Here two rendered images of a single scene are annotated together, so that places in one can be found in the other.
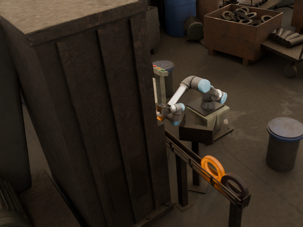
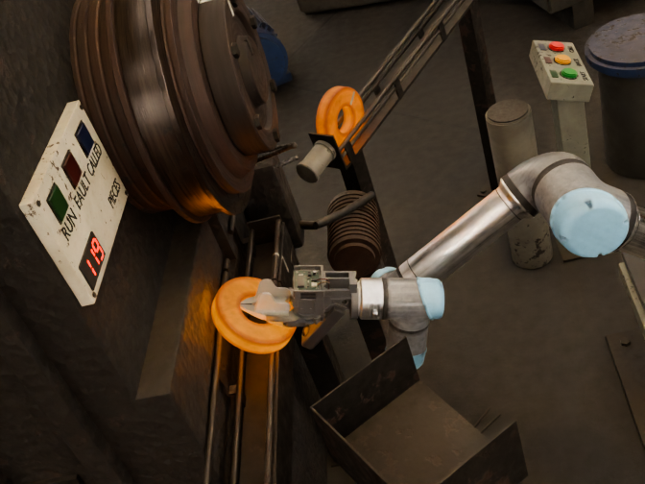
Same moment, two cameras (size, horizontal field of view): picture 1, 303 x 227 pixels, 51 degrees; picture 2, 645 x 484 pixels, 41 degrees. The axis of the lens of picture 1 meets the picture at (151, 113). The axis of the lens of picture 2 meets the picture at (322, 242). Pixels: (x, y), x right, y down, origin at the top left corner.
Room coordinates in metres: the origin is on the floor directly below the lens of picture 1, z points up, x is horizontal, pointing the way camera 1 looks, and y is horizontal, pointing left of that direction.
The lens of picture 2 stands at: (1.34, -0.95, 1.74)
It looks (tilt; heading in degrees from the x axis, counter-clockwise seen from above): 37 degrees down; 45
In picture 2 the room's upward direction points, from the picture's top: 20 degrees counter-clockwise
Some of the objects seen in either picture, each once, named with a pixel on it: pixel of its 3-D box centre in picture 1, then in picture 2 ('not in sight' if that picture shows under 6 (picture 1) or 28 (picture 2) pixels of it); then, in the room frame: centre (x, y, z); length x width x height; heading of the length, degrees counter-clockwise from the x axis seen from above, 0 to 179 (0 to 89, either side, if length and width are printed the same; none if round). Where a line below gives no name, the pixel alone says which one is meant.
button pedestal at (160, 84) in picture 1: (160, 90); (573, 153); (3.20, -0.14, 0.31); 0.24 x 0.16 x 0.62; 32
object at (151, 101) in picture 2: not in sight; (190, 86); (2.24, 0.12, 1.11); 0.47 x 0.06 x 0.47; 32
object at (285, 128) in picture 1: (282, 145); not in sight; (2.13, -1.16, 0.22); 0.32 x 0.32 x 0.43
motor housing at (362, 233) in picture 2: not in sight; (372, 291); (2.59, 0.18, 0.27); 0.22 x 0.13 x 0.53; 32
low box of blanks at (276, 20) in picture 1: (241, 32); not in sight; (4.64, -1.53, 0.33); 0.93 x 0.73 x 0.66; 39
